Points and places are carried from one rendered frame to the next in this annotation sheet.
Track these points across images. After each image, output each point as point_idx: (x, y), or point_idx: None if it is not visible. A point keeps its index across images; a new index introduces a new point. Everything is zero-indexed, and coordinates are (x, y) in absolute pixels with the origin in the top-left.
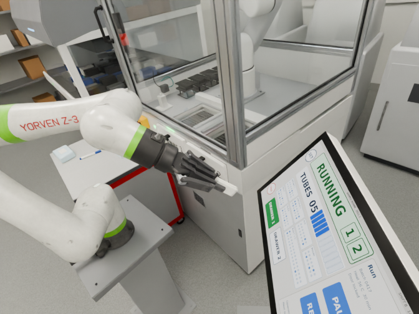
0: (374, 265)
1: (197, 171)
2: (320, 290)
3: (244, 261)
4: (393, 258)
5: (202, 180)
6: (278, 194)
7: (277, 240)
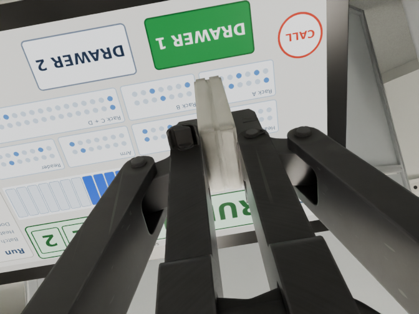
0: (22, 255)
1: (265, 259)
2: None
3: None
4: (33, 275)
5: (144, 268)
6: (254, 70)
7: (96, 58)
